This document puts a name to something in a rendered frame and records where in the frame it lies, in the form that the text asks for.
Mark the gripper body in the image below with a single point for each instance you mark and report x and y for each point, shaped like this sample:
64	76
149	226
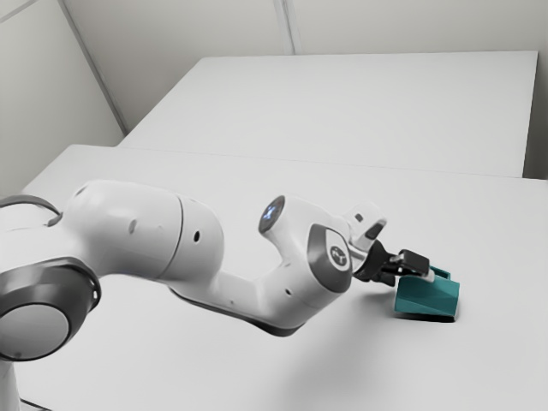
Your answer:
373	264

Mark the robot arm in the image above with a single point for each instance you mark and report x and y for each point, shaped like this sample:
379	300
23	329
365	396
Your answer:
141	240

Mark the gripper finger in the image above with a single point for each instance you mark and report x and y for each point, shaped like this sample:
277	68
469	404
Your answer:
414	261

